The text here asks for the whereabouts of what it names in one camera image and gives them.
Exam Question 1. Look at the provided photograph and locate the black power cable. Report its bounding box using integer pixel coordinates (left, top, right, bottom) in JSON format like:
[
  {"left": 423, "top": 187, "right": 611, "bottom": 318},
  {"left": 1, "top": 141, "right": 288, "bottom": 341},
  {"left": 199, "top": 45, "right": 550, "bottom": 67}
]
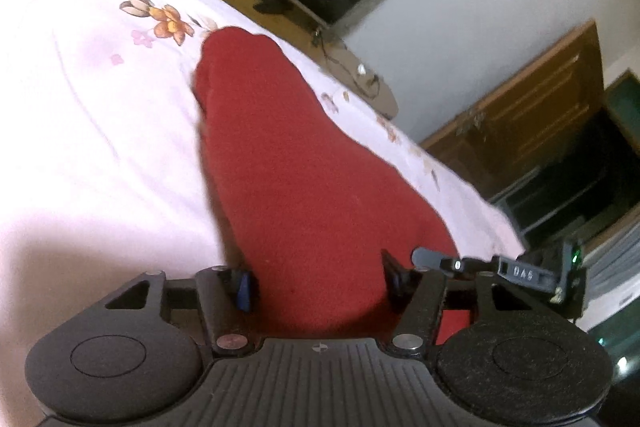
[{"left": 310, "top": 26, "right": 386, "bottom": 100}]

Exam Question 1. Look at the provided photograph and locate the metal door handle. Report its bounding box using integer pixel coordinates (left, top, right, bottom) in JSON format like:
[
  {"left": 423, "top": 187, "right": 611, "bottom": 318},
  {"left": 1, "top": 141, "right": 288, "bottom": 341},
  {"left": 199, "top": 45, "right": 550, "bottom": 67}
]
[{"left": 454, "top": 109, "right": 489, "bottom": 138}]

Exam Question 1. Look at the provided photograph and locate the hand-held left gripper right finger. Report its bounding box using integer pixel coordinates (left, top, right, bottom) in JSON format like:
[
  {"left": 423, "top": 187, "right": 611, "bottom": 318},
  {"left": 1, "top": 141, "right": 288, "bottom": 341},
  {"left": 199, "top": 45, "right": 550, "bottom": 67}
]
[{"left": 381, "top": 249, "right": 538, "bottom": 354}]

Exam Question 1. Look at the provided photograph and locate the red knitted sweater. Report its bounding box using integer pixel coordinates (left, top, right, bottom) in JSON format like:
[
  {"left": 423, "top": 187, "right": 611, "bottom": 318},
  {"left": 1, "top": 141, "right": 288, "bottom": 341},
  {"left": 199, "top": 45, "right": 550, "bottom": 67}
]
[{"left": 192, "top": 26, "right": 474, "bottom": 344}]

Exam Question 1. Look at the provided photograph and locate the floral pink bed sheet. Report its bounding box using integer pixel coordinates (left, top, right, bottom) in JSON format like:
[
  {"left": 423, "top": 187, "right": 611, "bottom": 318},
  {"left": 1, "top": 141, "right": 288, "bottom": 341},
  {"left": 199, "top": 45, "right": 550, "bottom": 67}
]
[{"left": 0, "top": 0, "right": 529, "bottom": 427}]

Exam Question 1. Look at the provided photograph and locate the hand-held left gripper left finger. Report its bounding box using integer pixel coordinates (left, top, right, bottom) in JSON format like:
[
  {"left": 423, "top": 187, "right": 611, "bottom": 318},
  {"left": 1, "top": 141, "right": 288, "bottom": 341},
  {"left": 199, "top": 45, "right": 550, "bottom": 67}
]
[{"left": 102, "top": 264, "right": 261, "bottom": 356}]

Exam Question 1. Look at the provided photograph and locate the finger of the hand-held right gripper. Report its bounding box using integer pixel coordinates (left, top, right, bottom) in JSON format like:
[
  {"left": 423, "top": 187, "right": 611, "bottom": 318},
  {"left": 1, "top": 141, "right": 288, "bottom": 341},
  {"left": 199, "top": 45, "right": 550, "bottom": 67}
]
[{"left": 412, "top": 246, "right": 497, "bottom": 278}]

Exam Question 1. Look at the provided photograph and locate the brown wooden door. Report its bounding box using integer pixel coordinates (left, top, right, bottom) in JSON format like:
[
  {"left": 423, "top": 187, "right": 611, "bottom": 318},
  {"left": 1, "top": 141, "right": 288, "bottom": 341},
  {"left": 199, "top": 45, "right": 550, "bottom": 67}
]
[{"left": 418, "top": 19, "right": 606, "bottom": 204}]

